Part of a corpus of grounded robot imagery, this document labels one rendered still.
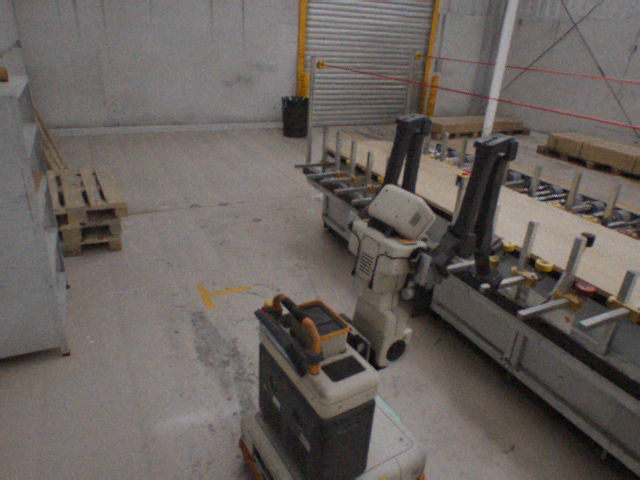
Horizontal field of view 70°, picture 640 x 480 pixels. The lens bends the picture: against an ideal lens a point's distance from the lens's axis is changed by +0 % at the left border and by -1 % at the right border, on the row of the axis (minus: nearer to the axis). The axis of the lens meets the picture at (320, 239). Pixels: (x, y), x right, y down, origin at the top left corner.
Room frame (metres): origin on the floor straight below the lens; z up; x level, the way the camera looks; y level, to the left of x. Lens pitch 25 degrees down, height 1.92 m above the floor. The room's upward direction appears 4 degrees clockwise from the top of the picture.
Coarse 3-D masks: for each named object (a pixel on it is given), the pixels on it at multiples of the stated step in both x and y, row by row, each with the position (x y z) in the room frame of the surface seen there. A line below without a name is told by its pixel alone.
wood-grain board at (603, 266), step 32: (384, 160) 4.01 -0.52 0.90; (416, 192) 3.16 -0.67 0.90; (448, 192) 3.21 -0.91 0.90; (512, 192) 3.31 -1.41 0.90; (512, 224) 2.64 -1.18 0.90; (544, 224) 2.68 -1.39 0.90; (576, 224) 2.72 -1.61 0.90; (544, 256) 2.21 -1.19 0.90; (608, 256) 2.26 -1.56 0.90; (608, 288) 1.89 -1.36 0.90
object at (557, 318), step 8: (528, 296) 2.01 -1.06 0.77; (536, 296) 1.97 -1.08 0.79; (528, 304) 2.00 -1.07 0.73; (536, 304) 1.96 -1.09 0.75; (552, 312) 1.88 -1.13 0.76; (560, 312) 1.85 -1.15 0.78; (552, 320) 1.87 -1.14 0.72; (560, 320) 1.84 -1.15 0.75; (560, 328) 1.82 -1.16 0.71; (568, 328) 1.79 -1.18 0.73
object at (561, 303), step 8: (576, 296) 1.87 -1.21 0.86; (584, 296) 1.87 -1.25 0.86; (544, 304) 1.78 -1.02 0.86; (552, 304) 1.78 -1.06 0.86; (560, 304) 1.79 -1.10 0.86; (568, 304) 1.82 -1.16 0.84; (520, 312) 1.70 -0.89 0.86; (528, 312) 1.70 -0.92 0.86; (536, 312) 1.72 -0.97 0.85; (544, 312) 1.75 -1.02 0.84
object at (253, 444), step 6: (252, 432) 1.50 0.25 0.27; (252, 438) 1.47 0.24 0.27; (252, 444) 1.46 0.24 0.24; (258, 444) 1.44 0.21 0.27; (252, 450) 1.46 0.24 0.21; (258, 450) 1.41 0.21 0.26; (258, 456) 1.41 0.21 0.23; (264, 456) 1.38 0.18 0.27; (258, 462) 1.40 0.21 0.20; (264, 462) 1.36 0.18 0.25; (270, 462) 1.35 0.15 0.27; (264, 468) 1.36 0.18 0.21; (270, 468) 1.32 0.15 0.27; (270, 474) 1.32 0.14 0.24; (276, 474) 1.29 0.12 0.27
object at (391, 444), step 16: (256, 416) 1.58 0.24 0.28; (384, 416) 1.63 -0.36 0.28; (256, 432) 1.50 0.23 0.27; (272, 432) 1.50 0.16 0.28; (384, 432) 1.54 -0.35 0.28; (400, 432) 1.54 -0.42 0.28; (240, 448) 1.57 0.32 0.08; (272, 448) 1.41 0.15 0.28; (384, 448) 1.45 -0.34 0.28; (400, 448) 1.45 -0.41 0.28; (416, 448) 1.46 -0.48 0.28; (256, 464) 1.44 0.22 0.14; (272, 464) 1.34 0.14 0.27; (288, 464) 1.34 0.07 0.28; (368, 464) 1.36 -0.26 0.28; (384, 464) 1.37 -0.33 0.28; (400, 464) 1.38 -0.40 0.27; (416, 464) 1.41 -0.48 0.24
